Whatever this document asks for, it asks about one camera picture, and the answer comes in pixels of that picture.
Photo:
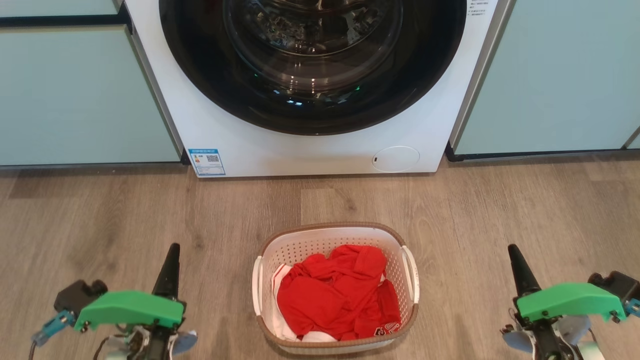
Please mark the red garment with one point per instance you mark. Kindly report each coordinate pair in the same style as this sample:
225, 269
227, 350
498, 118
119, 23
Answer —
330, 300

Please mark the white perforated laundry basket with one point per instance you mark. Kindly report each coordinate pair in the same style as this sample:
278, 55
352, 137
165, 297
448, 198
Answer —
305, 245

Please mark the pale teal drawer front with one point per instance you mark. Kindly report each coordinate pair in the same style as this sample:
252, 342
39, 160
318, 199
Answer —
55, 6

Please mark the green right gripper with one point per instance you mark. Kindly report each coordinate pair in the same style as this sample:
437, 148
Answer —
570, 300

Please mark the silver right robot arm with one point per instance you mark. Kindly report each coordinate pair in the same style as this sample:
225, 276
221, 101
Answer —
550, 340

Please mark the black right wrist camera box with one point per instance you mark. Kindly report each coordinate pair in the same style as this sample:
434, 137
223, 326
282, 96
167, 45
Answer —
620, 285

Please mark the pale teal cabinet door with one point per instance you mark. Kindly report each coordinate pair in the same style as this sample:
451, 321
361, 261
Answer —
80, 100
555, 75

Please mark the blue energy label sticker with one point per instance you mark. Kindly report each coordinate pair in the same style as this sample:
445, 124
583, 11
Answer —
206, 162

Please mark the black round washer door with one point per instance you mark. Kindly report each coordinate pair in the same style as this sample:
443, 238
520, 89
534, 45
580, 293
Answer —
315, 65

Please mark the white garment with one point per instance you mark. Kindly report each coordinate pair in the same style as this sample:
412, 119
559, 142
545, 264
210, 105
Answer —
280, 322

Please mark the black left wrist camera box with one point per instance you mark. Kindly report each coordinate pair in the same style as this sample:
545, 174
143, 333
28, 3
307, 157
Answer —
75, 297

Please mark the round white filter cover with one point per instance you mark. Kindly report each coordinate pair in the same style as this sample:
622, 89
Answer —
396, 159

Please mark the white front-load washing machine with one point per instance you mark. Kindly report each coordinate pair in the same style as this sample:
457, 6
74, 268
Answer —
300, 155

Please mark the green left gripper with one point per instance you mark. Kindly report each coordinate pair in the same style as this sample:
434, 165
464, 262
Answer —
130, 310

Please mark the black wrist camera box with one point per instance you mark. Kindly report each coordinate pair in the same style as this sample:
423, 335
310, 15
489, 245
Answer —
75, 297
620, 285

